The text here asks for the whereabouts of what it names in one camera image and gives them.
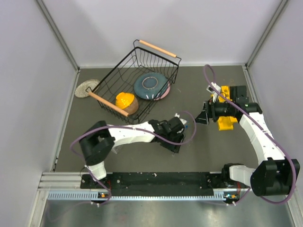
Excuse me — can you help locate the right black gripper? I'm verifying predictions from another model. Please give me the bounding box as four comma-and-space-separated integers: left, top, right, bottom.
193, 96, 235, 125

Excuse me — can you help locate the black wire basket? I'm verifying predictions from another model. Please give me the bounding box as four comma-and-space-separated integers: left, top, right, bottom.
85, 39, 181, 124

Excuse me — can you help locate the yellow test tube rack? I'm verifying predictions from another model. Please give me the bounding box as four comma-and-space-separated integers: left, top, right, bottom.
217, 86, 238, 131

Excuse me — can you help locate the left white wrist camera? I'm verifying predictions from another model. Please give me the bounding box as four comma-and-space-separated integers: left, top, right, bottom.
174, 113, 188, 127

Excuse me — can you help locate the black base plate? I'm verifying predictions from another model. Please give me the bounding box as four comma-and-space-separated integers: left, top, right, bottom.
80, 171, 249, 197

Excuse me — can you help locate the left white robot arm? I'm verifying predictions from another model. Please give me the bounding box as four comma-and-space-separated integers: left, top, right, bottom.
79, 114, 187, 188

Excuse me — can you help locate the glass test tube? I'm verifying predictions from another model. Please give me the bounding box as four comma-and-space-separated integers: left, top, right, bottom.
229, 79, 235, 86

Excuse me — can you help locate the blue ceramic plate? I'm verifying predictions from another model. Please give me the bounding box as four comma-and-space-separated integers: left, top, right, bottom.
134, 72, 169, 100

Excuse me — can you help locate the clear acrylic tube rack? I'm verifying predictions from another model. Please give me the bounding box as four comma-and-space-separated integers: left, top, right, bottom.
111, 145, 123, 154

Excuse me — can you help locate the yellow and brown bowl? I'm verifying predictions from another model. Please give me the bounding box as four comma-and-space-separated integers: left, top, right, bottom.
116, 92, 139, 114

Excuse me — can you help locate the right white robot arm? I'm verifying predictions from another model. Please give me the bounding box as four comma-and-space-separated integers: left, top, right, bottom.
195, 82, 300, 197

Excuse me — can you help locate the woven round coaster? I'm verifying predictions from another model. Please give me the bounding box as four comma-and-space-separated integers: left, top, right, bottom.
74, 79, 100, 98

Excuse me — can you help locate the pink plate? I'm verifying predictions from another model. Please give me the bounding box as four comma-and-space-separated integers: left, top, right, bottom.
154, 82, 170, 101

